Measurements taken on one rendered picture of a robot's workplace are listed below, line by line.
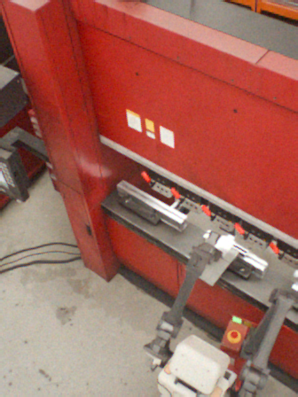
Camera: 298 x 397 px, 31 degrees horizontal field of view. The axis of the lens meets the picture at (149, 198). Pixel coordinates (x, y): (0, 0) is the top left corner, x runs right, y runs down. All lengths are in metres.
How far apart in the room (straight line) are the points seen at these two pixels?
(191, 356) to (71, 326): 1.81
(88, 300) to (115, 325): 0.29
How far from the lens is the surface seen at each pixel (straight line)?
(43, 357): 3.95
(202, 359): 2.31
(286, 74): 1.98
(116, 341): 3.89
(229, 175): 2.53
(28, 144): 3.41
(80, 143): 2.98
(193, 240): 3.20
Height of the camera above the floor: 3.53
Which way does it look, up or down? 51 degrees down
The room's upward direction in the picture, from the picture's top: 7 degrees counter-clockwise
